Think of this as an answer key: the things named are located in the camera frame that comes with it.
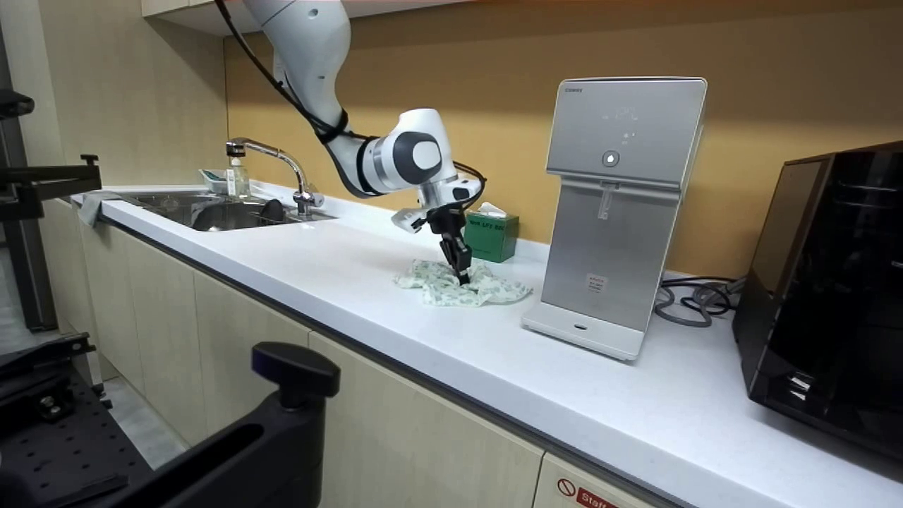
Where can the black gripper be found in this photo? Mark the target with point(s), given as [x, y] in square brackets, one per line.
[446, 219]

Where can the white towel green floral print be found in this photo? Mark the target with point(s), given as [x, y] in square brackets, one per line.
[465, 287]

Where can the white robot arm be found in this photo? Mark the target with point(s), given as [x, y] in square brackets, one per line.
[315, 57]

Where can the green tissue box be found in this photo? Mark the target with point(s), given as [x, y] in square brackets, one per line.
[492, 234]

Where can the silver water dispenser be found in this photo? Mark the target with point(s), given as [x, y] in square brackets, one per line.
[611, 215]

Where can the chrome sink faucet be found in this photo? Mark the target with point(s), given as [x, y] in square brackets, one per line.
[283, 158]

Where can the clear soap bottle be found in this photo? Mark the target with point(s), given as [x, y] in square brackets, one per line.
[234, 179]

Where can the stainless steel sink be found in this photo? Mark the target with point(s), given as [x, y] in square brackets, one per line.
[216, 213]

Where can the beige cabinet door red sticker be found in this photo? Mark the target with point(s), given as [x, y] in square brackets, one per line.
[581, 490]

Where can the black equipment with round knob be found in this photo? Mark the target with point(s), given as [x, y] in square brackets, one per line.
[216, 460]

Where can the grey rag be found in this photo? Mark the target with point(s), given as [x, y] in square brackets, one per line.
[87, 209]

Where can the black microwave oven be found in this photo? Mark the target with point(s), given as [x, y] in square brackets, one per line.
[828, 299]

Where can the black camera stand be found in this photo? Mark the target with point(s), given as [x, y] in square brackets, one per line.
[30, 188]

